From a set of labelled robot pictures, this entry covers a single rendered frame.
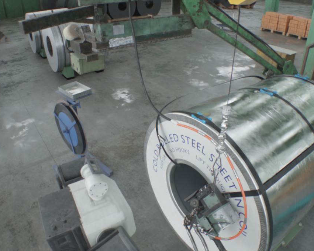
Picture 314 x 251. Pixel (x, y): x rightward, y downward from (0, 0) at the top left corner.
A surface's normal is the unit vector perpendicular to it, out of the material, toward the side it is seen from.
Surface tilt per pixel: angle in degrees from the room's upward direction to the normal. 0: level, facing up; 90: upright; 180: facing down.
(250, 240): 90
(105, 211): 3
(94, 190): 90
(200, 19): 90
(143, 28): 90
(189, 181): 60
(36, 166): 0
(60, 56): 101
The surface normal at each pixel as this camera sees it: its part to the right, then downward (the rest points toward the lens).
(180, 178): 0.57, 0.18
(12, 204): 0.00, -0.85
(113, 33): 0.59, 0.42
